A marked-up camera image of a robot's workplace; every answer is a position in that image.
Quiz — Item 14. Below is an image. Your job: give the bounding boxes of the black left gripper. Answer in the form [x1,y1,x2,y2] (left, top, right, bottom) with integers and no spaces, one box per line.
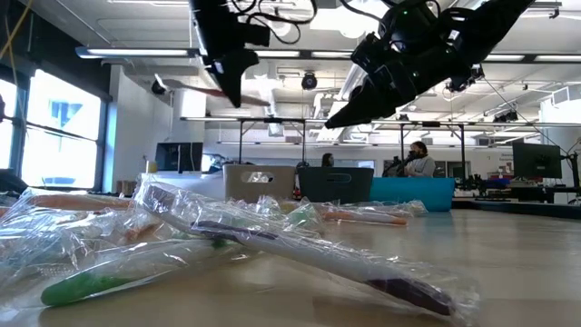
[190,0,261,109]

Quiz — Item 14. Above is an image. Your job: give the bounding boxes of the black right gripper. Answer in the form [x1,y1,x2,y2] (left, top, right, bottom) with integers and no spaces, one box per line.
[324,31,471,129]

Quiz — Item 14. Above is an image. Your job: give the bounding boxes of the white ceiling baffles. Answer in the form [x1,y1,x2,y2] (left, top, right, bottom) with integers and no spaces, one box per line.
[312,58,426,143]

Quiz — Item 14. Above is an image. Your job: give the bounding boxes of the long ceiling light strip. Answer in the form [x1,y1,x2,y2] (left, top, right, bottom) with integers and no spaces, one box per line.
[254,48,301,59]
[534,54,581,64]
[480,54,527,63]
[75,46,201,59]
[310,50,354,60]

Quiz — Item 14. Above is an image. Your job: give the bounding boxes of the dark grey plastic bin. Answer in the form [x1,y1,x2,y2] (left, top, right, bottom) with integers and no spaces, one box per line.
[297,166,375,204]

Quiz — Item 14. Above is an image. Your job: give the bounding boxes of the white ceiling light panel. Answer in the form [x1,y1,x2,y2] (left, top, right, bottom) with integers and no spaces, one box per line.
[310,0,387,33]

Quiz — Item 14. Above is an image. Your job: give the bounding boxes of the black computer monitor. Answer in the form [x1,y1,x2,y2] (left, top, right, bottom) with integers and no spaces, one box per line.
[154,141,204,174]
[512,142,564,180]

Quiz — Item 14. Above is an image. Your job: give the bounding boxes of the black ceiling spotlights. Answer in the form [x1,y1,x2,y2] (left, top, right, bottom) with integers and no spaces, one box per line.
[446,65,486,94]

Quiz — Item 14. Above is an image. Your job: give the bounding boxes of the teal plastic bin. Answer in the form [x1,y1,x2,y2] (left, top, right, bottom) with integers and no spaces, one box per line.
[369,176,457,213]

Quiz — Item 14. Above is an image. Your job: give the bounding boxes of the white plastic bin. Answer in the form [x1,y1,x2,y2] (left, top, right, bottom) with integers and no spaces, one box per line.
[142,171,228,201]

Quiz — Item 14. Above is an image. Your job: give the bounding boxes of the beige plastic bin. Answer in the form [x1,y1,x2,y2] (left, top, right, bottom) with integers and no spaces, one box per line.
[222,163,297,203]

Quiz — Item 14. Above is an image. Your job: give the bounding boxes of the purple toothbrush in clear wrapper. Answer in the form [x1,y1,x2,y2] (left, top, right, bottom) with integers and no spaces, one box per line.
[133,174,478,322]

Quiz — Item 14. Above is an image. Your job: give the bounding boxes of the black equipment on desk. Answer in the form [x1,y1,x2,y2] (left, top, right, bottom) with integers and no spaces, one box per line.
[455,174,581,204]

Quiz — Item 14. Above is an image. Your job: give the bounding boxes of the large window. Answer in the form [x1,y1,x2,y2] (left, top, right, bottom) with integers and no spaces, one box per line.
[0,67,108,192]

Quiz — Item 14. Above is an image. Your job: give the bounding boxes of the white air duct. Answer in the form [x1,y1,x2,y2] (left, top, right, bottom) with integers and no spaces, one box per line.
[244,60,280,117]

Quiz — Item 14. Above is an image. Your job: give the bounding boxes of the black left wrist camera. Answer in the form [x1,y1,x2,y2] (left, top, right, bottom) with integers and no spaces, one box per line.
[244,22,272,48]

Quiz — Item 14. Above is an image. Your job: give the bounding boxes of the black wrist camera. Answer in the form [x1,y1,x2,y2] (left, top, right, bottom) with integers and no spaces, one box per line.
[379,0,439,45]
[244,22,272,48]

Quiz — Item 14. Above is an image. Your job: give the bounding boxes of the black workstation frame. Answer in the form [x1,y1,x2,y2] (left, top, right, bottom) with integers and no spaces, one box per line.
[180,115,468,179]

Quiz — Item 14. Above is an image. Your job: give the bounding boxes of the white cable coil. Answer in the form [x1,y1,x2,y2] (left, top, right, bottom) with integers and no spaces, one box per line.
[267,13,293,38]

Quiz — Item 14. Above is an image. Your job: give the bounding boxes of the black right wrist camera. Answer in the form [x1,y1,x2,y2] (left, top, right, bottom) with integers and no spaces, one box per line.
[379,0,439,45]

